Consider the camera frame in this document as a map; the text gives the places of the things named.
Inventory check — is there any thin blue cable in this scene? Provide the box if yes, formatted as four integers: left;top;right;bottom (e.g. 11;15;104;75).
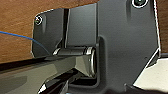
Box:
0;30;52;55

